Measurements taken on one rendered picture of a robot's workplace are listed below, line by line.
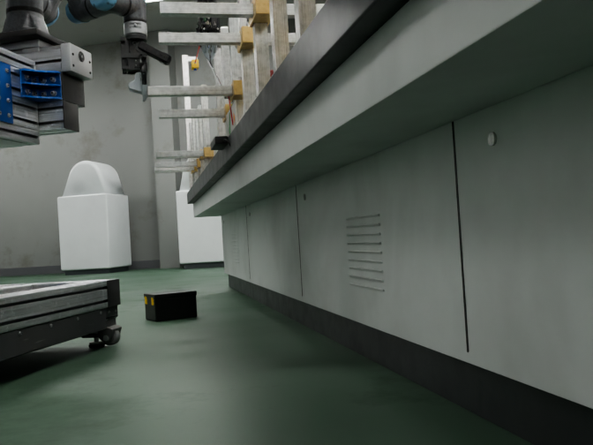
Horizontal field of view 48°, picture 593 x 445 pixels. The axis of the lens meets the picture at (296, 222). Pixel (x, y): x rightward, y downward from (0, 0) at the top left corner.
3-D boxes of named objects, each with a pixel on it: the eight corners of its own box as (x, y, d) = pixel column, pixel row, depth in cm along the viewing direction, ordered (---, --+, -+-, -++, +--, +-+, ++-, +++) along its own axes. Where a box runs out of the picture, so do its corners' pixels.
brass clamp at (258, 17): (253, 13, 171) (252, -6, 171) (246, 30, 184) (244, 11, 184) (277, 13, 172) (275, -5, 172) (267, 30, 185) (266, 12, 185)
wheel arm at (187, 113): (159, 119, 242) (158, 108, 242) (159, 121, 245) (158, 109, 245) (275, 116, 251) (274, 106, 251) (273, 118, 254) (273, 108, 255)
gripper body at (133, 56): (123, 76, 220) (120, 41, 220) (148, 76, 222) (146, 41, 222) (122, 71, 213) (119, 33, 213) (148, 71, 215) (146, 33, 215)
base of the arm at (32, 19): (-9, 37, 213) (-11, 7, 213) (19, 49, 228) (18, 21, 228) (33, 32, 210) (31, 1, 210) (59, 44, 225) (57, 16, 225)
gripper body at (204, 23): (198, 29, 230) (197, -5, 231) (197, 37, 239) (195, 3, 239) (221, 29, 232) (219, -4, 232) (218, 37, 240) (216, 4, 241)
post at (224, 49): (228, 150, 251) (220, 26, 252) (226, 152, 254) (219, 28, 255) (236, 150, 251) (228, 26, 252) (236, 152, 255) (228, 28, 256)
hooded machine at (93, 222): (132, 270, 932) (126, 162, 935) (110, 273, 869) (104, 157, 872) (83, 272, 947) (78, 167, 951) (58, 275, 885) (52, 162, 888)
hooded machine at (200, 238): (253, 263, 907) (246, 154, 911) (240, 266, 839) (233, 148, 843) (194, 266, 923) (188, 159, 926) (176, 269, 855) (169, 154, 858)
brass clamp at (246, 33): (240, 42, 195) (239, 26, 195) (235, 55, 208) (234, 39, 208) (261, 42, 196) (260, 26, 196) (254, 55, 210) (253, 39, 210)
